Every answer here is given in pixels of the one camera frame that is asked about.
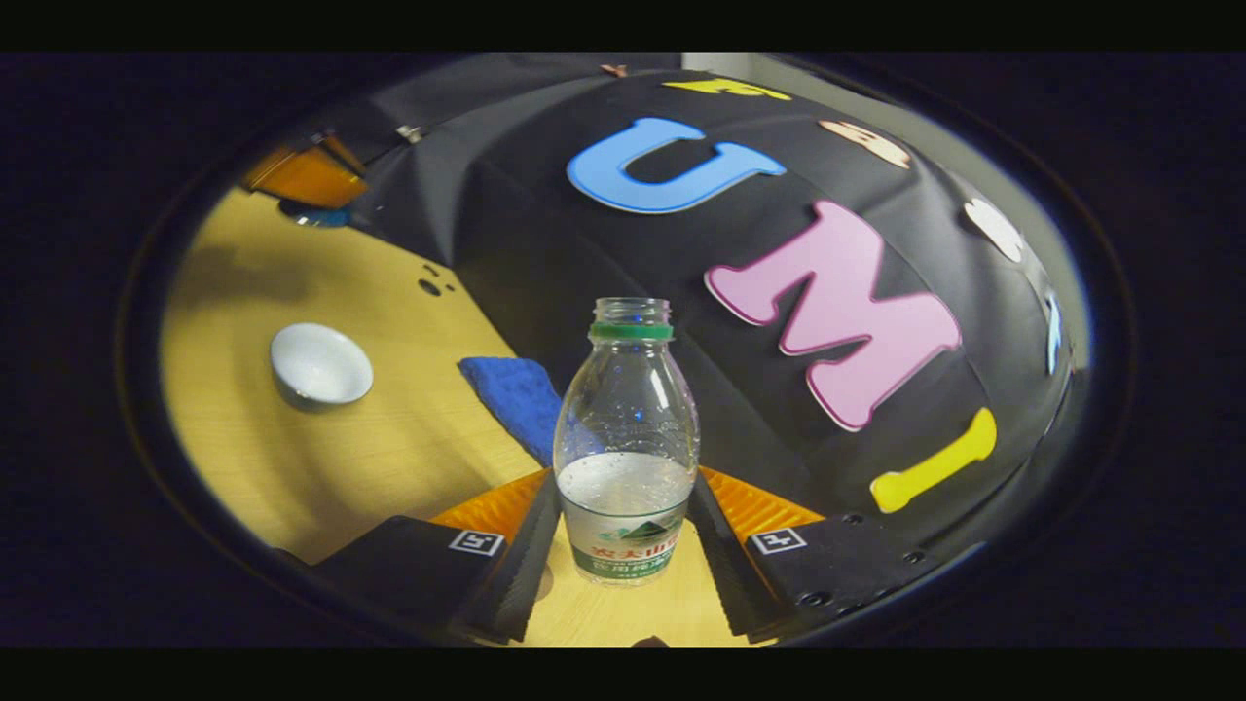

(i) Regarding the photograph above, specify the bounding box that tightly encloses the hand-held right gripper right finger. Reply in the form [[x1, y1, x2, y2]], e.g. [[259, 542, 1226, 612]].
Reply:
[[687, 465, 943, 646]]

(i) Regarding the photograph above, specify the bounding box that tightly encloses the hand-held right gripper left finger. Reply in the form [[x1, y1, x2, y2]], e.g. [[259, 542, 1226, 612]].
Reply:
[[310, 467, 564, 646]]

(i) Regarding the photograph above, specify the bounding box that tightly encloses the white teacup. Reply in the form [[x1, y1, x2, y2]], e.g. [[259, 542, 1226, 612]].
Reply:
[[270, 323, 375, 410]]

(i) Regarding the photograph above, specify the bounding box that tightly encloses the clear plastic water bottle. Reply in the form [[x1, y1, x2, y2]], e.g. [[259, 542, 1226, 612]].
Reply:
[[552, 297, 701, 586]]

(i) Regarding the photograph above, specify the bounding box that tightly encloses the blue towel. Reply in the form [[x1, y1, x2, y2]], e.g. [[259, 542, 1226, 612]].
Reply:
[[458, 356, 585, 468]]

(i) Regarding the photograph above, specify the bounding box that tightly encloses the black backdrop cloth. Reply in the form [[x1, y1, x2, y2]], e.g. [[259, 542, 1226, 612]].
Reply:
[[282, 58, 1077, 575]]

